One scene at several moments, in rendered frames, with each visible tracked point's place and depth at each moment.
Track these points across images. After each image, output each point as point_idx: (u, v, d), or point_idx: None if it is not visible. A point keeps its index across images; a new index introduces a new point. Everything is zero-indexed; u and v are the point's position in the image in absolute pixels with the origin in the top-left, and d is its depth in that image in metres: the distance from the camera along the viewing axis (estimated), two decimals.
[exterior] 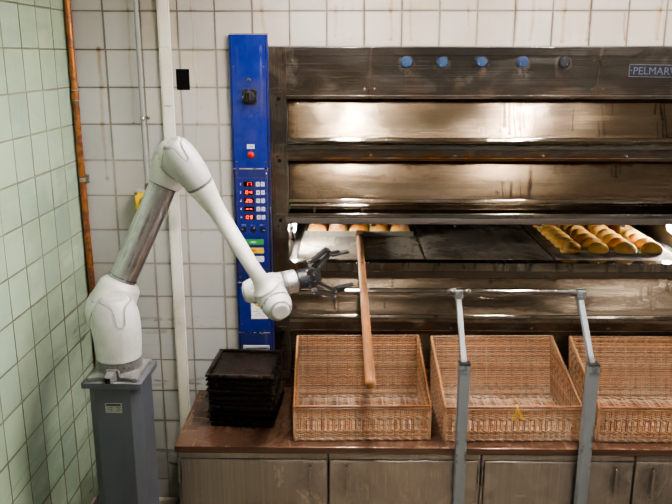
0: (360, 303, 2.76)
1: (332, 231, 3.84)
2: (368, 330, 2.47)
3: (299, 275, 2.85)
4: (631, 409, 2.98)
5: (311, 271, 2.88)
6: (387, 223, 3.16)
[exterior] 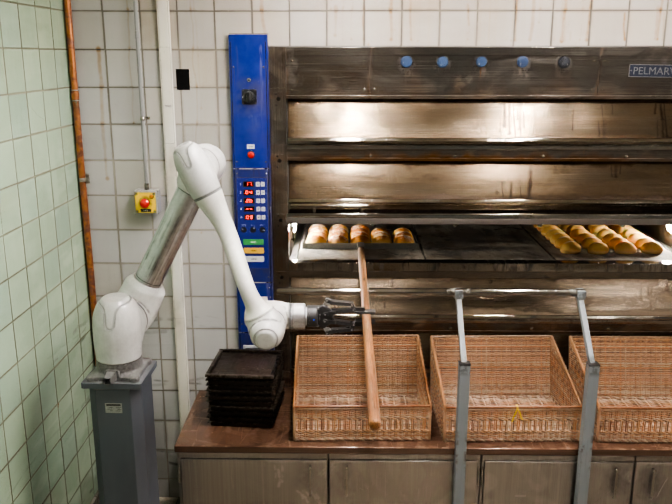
0: (363, 326, 2.51)
1: (332, 243, 3.59)
2: (372, 359, 2.22)
3: (307, 311, 2.59)
4: (631, 409, 2.98)
5: (323, 310, 2.61)
6: (387, 223, 3.16)
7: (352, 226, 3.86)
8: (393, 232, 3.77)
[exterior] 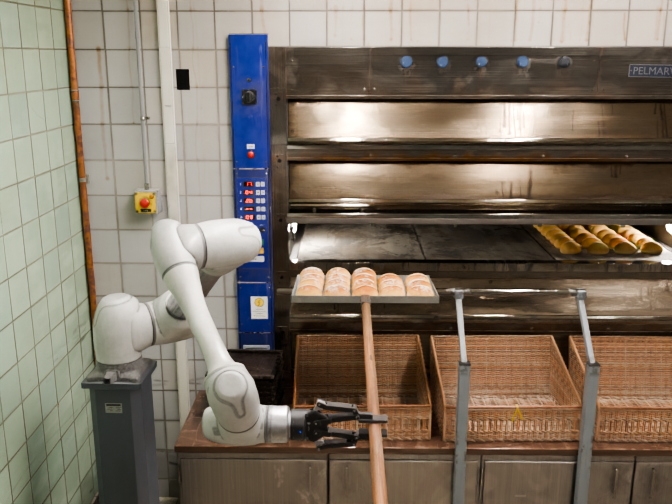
0: (370, 446, 1.75)
1: (329, 296, 2.83)
2: None
3: (292, 419, 1.83)
4: (631, 409, 2.98)
5: (313, 417, 1.84)
6: (387, 223, 3.16)
7: (355, 270, 3.09)
8: (406, 279, 3.00)
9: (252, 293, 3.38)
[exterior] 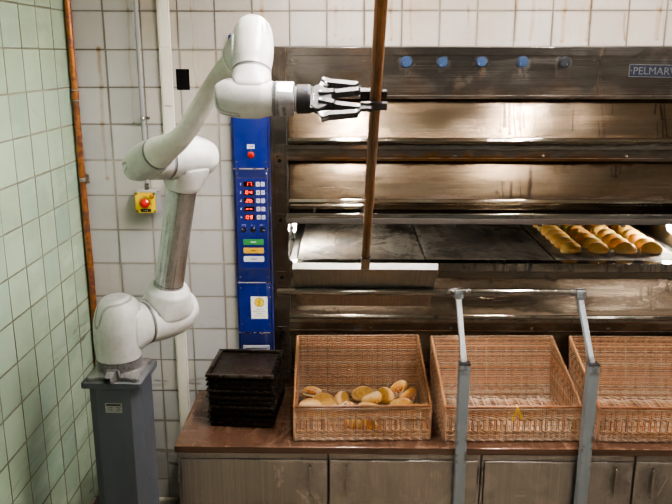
0: (371, 69, 1.89)
1: (330, 263, 2.88)
2: None
3: (298, 84, 1.97)
4: (631, 409, 2.98)
5: (318, 88, 1.98)
6: (387, 223, 3.16)
7: None
8: (408, 418, 3.14)
9: (252, 293, 3.38)
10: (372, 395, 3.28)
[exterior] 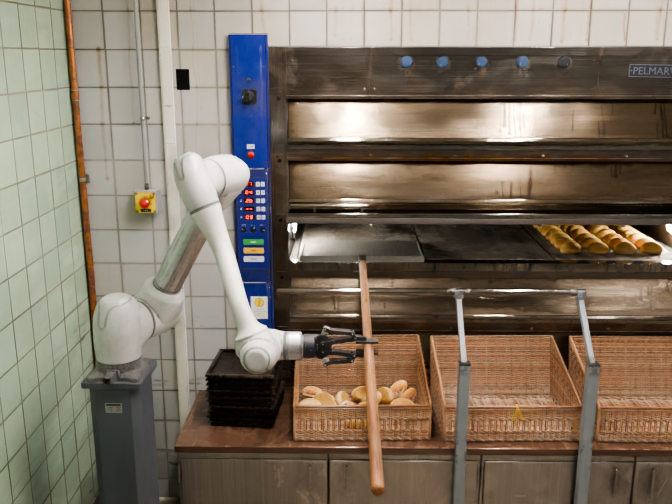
0: (364, 359, 2.29)
1: (332, 256, 3.37)
2: (374, 402, 2.01)
3: (304, 341, 2.38)
4: (631, 409, 2.98)
5: (320, 339, 2.39)
6: (387, 223, 3.16)
7: None
8: (408, 418, 3.14)
9: (252, 293, 3.38)
10: None
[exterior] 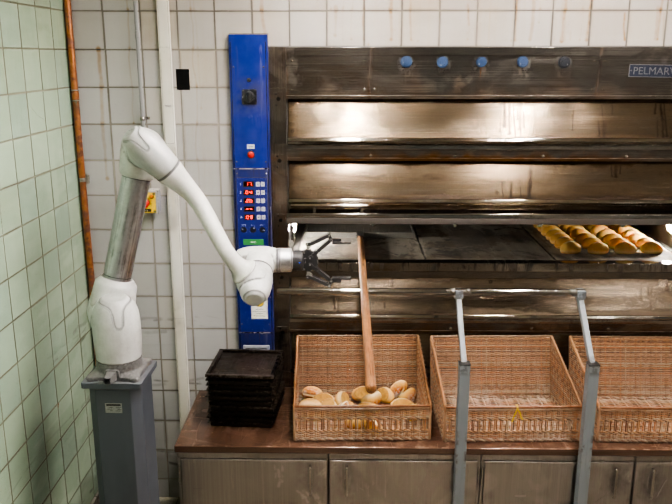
0: (361, 305, 2.73)
1: (333, 232, 3.81)
2: (369, 333, 2.44)
3: (294, 255, 2.76)
4: (631, 409, 2.98)
5: (308, 254, 2.78)
6: (387, 223, 3.16)
7: None
8: (408, 418, 3.14)
9: None
10: (372, 395, 3.28)
